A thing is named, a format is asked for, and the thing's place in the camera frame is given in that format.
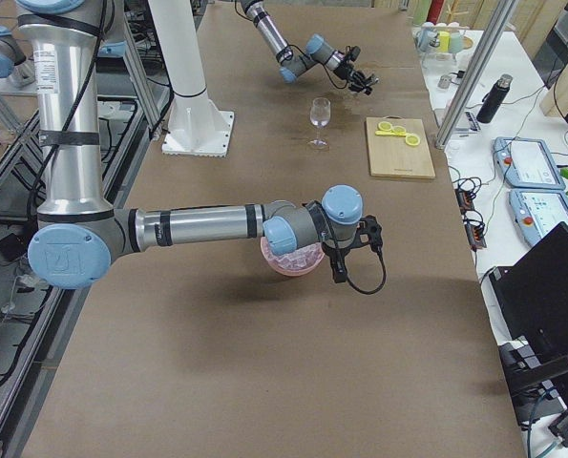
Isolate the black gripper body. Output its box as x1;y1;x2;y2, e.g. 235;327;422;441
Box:
348;215;383;251
339;63;365;90

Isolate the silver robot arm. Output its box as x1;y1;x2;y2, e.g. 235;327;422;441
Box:
240;1;379;95
15;1;387;295

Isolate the clear wine glass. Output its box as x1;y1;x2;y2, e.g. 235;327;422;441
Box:
308;97;331;150

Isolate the pink bowl of ice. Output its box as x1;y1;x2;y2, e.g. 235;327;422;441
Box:
260;237;325;277

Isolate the lemon slice far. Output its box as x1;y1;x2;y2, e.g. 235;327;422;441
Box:
378;121;392;131

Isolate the lemon slice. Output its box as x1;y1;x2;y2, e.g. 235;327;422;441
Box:
378;121;392;131
405;134;421;146
391;125;407;135

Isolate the yellow plastic knife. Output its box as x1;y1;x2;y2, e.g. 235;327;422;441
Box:
375;130;410;137

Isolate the lemon slice middle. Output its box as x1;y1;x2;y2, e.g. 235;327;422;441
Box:
391;125;407;135

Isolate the bamboo cutting board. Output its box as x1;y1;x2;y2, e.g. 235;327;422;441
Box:
366;117;435;179

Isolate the lemon slice near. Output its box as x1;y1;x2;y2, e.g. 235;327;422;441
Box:
405;134;421;146

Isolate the black water bottle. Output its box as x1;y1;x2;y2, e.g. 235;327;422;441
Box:
476;73;513;124

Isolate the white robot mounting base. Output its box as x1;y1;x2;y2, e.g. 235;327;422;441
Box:
149;0;235;157

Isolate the blue teach pendant far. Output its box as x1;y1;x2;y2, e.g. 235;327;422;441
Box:
493;136;565;190

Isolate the blue teach pendant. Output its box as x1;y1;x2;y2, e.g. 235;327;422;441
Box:
493;136;565;190
508;188;568;247

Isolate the blue teach pendant near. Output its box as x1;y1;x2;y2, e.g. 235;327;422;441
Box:
508;188;568;247

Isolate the black laptop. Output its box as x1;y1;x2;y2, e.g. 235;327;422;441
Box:
489;222;568;364

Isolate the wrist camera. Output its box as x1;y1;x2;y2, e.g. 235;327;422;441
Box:
345;46;361;62

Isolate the aluminium frame post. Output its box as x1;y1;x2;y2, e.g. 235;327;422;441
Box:
434;0;518;150

